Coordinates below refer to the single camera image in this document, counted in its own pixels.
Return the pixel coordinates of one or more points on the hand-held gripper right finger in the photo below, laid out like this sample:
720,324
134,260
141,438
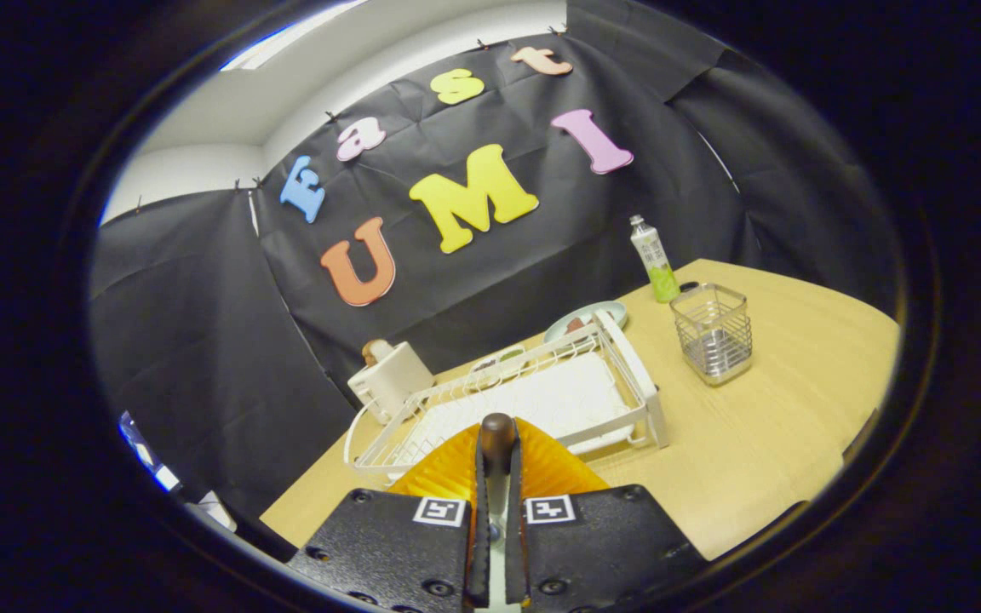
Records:
516,528

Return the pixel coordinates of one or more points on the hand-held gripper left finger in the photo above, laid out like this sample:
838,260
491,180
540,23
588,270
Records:
478,528

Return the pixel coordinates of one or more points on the white dish rack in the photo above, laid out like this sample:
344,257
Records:
559,400

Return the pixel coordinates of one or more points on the small white divided dish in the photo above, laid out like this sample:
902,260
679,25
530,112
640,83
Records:
507,356

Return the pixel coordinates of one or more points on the pale green plate with food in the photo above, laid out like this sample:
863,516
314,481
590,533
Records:
608,311

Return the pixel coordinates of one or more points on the white toaster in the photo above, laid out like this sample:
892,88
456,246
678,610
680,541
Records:
392,379

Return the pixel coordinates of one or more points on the brown bread slice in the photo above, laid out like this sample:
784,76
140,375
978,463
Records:
375,350

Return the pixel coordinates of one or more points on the brown food piece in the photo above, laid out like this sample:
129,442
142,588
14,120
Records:
575,325

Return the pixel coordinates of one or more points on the green label drink bottle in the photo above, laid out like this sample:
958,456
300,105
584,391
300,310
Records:
656,264

